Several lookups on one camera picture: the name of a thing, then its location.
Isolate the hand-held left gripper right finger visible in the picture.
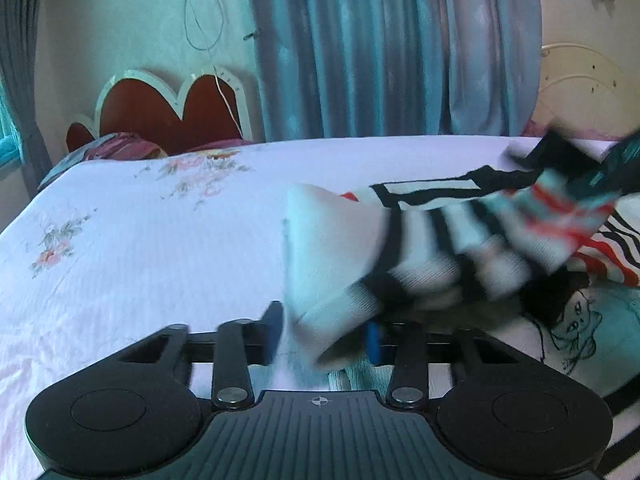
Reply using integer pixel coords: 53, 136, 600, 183
365, 320, 508, 409

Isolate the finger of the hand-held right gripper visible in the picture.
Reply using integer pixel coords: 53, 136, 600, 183
507, 131, 603, 177

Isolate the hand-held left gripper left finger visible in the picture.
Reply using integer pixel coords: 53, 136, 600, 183
117, 301, 285, 409

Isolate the red black white striped sock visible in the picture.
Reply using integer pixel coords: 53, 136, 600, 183
570, 200, 640, 288
282, 167, 621, 368

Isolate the cream round headboard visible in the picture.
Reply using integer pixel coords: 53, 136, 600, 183
529, 42, 640, 139

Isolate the white cloth with black trim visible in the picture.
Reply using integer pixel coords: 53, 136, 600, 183
344, 164, 543, 212

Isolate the white floral bed sheet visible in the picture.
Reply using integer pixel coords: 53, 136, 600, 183
0, 135, 640, 480

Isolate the cartoon print cloth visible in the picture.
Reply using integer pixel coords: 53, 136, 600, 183
520, 280, 640, 403

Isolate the blue curtain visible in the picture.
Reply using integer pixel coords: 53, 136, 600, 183
247, 0, 544, 142

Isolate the maroon patterned pillow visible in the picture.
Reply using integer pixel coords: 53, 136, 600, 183
84, 132, 169, 162

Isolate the red scalloped headboard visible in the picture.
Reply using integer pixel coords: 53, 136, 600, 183
66, 67, 253, 156

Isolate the black white striped cloth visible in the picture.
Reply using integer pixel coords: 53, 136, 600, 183
597, 385, 640, 480

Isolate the window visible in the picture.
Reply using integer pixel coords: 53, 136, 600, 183
0, 82, 25, 171

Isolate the grey curtain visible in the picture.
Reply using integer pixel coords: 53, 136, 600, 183
0, 0, 55, 188

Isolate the white charging cable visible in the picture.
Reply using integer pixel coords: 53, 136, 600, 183
183, 0, 247, 139

